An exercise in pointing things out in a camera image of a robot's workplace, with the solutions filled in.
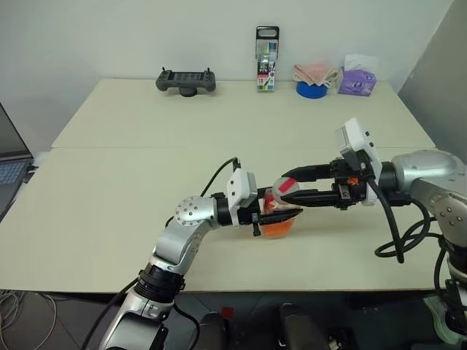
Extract pale green object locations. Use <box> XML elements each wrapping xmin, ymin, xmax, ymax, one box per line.
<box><xmin>422</xmin><ymin>295</ymin><xmax>467</xmax><ymax>346</ymax></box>

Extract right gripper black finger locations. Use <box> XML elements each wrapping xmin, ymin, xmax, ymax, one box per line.
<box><xmin>282</xmin><ymin>187</ymin><xmax>339</xmax><ymax>209</ymax></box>
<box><xmin>279</xmin><ymin>163</ymin><xmax>333</xmax><ymax>183</ymax></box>

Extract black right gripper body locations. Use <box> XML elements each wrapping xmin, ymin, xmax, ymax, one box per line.
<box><xmin>329</xmin><ymin>157</ymin><xmax>370</xmax><ymax>211</ymax></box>

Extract grey laptop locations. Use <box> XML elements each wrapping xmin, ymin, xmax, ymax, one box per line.
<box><xmin>0</xmin><ymin>101</ymin><xmax>36</xmax><ymax>223</ymax></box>

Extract blue tape roll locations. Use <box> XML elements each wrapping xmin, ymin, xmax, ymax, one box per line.
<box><xmin>296</xmin><ymin>80</ymin><xmax>328</xmax><ymax>99</ymax></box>

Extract purple tissue box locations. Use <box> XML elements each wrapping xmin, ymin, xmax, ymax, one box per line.
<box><xmin>337</xmin><ymin>53</ymin><xmax>379</xmax><ymax>96</ymax></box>

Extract pink folded cloth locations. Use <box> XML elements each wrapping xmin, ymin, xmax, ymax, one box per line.
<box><xmin>293</xmin><ymin>63</ymin><xmax>340</xmax><ymax>88</ymax></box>

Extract small bottle with red label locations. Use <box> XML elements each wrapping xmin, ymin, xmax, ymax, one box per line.
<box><xmin>263</xmin><ymin>176</ymin><xmax>303</xmax><ymax>214</ymax></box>

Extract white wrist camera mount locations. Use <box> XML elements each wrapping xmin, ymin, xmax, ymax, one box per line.
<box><xmin>334</xmin><ymin>117</ymin><xmax>383</xmax><ymax>207</ymax></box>
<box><xmin>225</xmin><ymin>168</ymin><xmax>258</xmax><ymax>229</ymax></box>

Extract thin white cables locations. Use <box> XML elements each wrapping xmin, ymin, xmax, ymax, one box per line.
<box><xmin>0</xmin><ymin>289</ymin><xmax>59</xmax><ymax>350</ymax></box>

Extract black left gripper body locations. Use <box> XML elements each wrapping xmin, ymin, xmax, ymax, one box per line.
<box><xmin>239</xmin><ymin>203</ymin><xmax>264</xmax><ymax>238</ymax></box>

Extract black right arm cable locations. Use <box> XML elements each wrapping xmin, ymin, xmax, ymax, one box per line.
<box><xmin>366</xmin><ymin>174</ymin><xmax>444</xmax><ymax>264</ymax></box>

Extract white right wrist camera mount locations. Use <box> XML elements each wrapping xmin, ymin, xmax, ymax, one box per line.
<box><xmin>334</xmin><ymin>117</ymin><xmax>383</xmax><ymax>207</ymax></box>

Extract orange plastic bowl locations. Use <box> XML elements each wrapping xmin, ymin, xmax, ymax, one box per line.
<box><xmin>260</xmin><ymin>187</ymin><xmax>304</xmax><ymax>240</ymax></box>

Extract colour marker pen pack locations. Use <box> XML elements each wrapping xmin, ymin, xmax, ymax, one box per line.
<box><xmin>254</xmin><ymin>25</ymin><xmax>281</xmax><ymax>94</ymax></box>

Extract dark rounded shape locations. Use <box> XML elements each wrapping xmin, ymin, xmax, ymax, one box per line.
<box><xmin>198</xmin><ymin>311</ymin><xmax>234</xmax><ymax>350</ymax></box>
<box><xmin>279</xmin><ymin>302</ymin><xmax>325</xmax><ymax>350</ymax></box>

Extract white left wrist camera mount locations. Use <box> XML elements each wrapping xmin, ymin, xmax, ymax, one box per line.
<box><xmin>225</xmin><ymin>168</ymin><xmax>258</xmax><ymax>229</ymax></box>

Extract dark grey handheld controller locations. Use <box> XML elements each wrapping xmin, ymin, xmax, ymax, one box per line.
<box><xmin>155</xmin><ymin>66</ymin><xmax>217</xmax><ymax>98</ymax></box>

